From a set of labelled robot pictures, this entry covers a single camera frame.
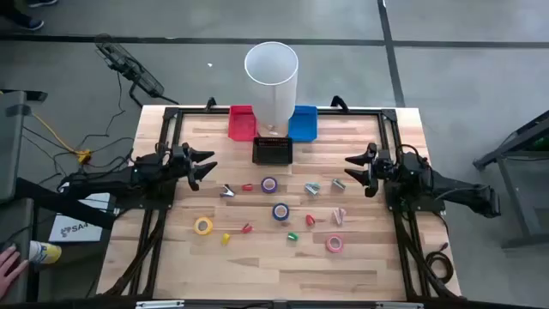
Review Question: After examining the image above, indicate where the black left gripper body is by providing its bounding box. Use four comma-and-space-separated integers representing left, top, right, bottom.
169, 142, 201, 192

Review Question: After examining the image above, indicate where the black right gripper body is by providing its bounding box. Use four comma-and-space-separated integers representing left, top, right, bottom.
364, 142, 398, 198

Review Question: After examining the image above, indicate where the pink staple remover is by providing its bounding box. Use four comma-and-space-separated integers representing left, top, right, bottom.
330, 207, 348, 227

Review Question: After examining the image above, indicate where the blue tape roll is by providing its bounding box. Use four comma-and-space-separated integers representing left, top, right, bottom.
271, 203, 291, 222

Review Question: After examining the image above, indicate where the yellow tape roll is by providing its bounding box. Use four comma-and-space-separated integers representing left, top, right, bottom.
193, 216, 214, 236

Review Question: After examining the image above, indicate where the purple tape roll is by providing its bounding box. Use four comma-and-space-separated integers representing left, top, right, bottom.
260, 176, 279, 195

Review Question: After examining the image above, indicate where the red plastic bin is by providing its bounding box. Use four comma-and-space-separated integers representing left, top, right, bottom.
227, 105, 260, 142

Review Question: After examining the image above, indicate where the blue plastic bin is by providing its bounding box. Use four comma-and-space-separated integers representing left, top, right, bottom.
287, 105, 319, 143

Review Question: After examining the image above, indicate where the black mesh basket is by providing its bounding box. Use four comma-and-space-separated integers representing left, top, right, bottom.
251, 136, 294, 167

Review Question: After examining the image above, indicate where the white cylinder lampshade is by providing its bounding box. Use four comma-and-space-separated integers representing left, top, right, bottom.
244, 40, 299, 130

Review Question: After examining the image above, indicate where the black floor fan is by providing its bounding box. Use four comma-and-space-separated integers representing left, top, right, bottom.
94, 33, 180, 108

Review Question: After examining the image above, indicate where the white printed sheet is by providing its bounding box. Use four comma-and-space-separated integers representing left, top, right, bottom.
47, 191, 118, 244

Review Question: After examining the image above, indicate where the grey metal table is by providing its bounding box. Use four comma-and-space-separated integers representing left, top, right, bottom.
472, 109, 549, 250

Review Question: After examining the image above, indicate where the yellow white can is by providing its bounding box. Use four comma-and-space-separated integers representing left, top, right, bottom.
28, 239, 63, 265

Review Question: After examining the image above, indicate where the grey side cabinet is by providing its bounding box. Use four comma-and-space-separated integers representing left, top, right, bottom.
0, 88, 49, 203

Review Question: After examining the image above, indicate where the person's hand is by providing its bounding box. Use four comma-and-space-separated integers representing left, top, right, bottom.
0, 245, 30, 300

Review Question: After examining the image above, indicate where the person's shoe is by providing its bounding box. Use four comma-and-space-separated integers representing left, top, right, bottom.
12, 16, 45, 32

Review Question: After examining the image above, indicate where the black aluminium table frame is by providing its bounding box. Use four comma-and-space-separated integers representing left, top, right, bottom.
100, 105, 462, 301

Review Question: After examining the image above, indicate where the black floor cable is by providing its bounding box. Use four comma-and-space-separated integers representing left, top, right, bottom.
21, 71, 138, 181

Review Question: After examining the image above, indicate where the black coiled cable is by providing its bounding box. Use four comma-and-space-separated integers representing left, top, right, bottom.
424, 242, 455, 284

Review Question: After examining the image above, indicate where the yellow cable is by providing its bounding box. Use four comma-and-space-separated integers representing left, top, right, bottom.
0, 89, 94, 167

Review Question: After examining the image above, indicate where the silver metal bracket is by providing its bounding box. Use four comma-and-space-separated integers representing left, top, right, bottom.
136, 300, 185, 309
376, 301, 425, 309

